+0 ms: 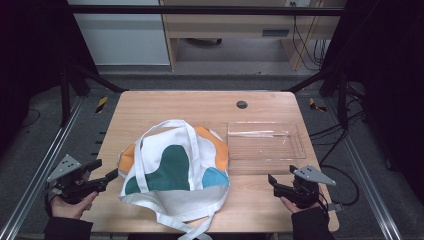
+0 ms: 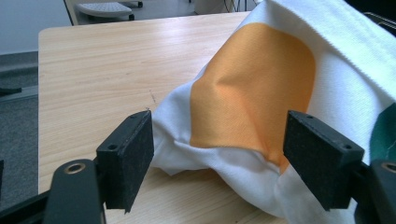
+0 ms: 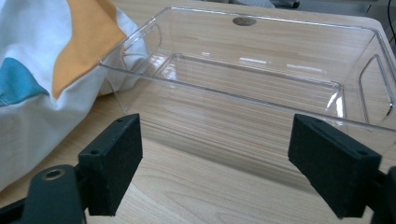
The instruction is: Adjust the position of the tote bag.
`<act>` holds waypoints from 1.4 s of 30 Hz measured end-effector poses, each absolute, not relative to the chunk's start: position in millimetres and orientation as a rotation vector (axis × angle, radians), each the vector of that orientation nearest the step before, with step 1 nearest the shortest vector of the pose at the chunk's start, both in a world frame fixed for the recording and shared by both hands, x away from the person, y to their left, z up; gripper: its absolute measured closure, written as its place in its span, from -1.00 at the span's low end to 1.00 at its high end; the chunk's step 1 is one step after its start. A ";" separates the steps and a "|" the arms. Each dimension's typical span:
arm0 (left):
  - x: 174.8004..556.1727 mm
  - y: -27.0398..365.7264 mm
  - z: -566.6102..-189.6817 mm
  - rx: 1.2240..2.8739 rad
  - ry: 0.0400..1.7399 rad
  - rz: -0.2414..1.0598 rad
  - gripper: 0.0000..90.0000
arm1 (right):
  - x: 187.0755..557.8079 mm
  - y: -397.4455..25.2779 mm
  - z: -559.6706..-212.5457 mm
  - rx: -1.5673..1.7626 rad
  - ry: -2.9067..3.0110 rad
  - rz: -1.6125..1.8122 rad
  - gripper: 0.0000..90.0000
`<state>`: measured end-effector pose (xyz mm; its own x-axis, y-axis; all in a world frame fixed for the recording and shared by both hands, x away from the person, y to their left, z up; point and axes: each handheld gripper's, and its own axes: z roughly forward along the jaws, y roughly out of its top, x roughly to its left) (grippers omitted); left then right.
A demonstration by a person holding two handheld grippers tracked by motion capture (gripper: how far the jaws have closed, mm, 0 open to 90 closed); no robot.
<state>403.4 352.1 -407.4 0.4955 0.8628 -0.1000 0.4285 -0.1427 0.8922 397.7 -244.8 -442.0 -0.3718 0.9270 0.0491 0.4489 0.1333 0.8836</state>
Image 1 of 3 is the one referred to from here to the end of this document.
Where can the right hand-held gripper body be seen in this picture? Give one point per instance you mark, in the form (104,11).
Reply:
(305,191)

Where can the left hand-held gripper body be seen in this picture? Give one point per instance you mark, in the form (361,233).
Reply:
(65,166)

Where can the white tote bag coloured patches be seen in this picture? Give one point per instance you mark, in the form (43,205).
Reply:
(173,166)

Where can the person's right hand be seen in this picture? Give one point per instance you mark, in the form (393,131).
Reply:
(290,205)

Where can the person's left hand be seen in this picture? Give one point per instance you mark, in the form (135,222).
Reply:
(71,208)

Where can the clear plastic tray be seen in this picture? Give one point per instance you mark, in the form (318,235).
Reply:
(266,150)

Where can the grey tape piece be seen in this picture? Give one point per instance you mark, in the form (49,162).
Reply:
(335,207)

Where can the grey round table grommet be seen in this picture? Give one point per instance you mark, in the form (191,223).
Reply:
(242,104)

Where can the white cabinet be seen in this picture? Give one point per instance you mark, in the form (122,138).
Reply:
(123,36)

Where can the aluminium rail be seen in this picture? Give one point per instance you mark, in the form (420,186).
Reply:
(363,173)
(40,173)

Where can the black frame strut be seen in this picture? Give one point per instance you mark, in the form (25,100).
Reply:
(341,100)
(65,100)

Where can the black horizontal frame bar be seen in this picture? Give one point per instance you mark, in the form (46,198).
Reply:
(200,10)

